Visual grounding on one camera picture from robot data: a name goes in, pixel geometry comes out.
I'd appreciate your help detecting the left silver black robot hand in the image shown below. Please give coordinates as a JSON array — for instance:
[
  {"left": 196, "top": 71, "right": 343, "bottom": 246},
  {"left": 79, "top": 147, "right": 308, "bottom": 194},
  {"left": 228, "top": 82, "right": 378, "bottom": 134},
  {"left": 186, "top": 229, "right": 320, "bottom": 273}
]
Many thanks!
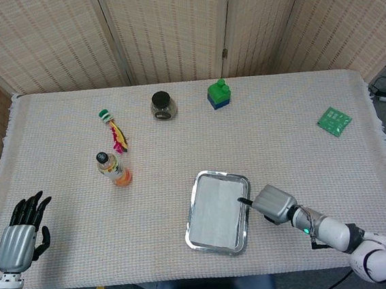
[{"left": 0, "top": 189, "right": 59, "bottom": 275}]

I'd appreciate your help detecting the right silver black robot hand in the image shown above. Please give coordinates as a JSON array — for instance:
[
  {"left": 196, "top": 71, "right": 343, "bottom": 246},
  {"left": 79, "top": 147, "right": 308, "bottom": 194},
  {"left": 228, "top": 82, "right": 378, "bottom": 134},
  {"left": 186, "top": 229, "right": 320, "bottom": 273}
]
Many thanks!
[{"left": 236, "top": 181, "right": 299, "bottom": 229}]

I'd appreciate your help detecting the white paper napkin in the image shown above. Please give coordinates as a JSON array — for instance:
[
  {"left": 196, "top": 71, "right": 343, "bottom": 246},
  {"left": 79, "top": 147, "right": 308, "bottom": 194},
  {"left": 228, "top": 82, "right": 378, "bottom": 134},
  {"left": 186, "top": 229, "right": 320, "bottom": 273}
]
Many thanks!
[{"left": 184, "top": 172, "right": 252, "bottom": 251}]

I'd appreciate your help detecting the silver metal tray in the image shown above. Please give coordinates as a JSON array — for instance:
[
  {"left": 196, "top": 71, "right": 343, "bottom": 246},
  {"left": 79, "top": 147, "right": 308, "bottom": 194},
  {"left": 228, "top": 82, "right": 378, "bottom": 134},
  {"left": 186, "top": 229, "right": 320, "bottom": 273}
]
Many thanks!
[{"left": 178, "top": 166, "right": 258, "bottom": 261}]

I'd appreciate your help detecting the white woven tablecloth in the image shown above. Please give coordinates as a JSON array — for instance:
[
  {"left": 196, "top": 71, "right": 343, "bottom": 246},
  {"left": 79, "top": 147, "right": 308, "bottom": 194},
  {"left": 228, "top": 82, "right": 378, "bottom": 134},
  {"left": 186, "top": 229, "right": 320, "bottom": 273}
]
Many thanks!
[{"left": 0, "top": 58, "right": 386, "bottom": 289}]

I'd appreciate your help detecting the green packet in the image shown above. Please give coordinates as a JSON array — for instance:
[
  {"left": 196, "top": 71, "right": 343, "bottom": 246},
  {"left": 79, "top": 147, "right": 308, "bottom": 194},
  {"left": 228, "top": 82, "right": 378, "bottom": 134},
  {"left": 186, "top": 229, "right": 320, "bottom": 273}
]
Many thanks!
[{"left": 315, "top": 104, "right": 355, "bottom": 139}]

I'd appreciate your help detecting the blue toy block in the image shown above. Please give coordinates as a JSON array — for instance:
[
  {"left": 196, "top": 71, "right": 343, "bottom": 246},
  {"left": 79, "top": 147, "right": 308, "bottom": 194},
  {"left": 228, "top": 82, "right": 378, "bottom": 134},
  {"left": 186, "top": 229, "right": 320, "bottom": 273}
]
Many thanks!
[{"left": 207, "top": 95, "right": 234, "bottom": 112}]

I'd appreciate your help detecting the green toy block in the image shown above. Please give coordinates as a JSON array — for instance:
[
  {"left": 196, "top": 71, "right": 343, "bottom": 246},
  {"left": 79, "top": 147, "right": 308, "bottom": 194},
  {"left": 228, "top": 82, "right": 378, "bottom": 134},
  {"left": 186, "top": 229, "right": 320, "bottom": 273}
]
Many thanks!
[{"left": 206, "top": 78, "right": 233, "bottom": 103}]

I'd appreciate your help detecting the orange drink bottle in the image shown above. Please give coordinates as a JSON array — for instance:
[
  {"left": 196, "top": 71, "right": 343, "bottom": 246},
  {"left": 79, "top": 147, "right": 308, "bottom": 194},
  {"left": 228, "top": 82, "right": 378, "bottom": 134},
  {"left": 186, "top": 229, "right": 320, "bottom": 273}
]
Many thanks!
[{"left": 94, "top": 148, "right": 135, "bottom": 190}]

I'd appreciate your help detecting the glass jar black lid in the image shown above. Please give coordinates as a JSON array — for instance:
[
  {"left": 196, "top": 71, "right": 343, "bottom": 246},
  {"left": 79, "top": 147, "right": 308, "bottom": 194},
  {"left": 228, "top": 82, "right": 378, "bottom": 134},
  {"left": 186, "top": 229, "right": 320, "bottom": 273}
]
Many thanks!
[{"left": 148, "top": 90, "right": 180, "bottom": 124}]

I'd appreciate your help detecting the colourful feather shuttlecock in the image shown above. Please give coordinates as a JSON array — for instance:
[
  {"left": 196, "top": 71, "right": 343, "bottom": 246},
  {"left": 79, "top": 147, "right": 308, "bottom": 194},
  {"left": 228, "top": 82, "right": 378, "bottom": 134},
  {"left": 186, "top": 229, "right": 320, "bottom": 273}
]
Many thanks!
[{"left": 97, "top": 107, "right": 131, "bottom": 156}]

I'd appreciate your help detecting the woven folding screen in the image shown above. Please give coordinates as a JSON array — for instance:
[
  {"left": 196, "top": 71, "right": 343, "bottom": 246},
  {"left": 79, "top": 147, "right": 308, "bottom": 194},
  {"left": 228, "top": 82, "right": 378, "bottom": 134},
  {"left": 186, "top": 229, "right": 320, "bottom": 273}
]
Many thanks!
[{"left": 0, "top": 0, "right": 386, "bottom": 159}]

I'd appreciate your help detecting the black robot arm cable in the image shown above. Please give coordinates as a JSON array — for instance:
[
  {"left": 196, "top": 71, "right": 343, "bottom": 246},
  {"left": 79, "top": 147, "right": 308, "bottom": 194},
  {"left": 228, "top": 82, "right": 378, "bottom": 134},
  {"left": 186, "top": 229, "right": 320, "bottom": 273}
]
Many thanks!
[{"left": 323, "top": 269, "right": 355, "bottom": 289}]

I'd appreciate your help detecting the black plug with cable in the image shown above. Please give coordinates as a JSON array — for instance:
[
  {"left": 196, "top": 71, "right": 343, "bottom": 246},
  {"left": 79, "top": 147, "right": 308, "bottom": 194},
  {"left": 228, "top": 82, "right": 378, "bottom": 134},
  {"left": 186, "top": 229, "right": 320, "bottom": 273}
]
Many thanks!
[{"left": 367, "top": 75, "right": 386, "bottom": 98}]

